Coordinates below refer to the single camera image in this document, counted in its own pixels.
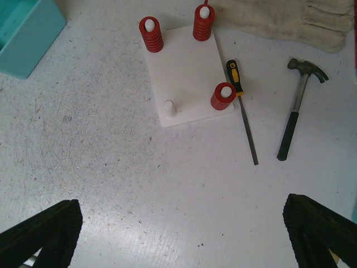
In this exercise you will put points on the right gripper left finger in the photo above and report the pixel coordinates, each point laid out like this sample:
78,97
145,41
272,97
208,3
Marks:
53,233

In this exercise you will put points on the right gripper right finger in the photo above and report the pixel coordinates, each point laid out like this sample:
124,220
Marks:
316,232

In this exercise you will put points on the black handled hammer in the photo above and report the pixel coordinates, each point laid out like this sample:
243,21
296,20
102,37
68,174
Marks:
306,69

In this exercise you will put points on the large red spring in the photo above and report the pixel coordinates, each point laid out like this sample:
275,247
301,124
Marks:
203,22
149,28
223,96

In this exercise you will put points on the yellow black handled file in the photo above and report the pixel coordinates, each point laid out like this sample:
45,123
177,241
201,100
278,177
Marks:
234,78

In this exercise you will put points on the white peg board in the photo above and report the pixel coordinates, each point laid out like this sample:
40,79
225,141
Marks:
184,75

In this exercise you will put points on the teal plastic tray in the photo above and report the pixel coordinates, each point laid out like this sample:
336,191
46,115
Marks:
28,29

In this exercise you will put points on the beige work glove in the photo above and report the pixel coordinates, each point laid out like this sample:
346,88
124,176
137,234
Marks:
320,24

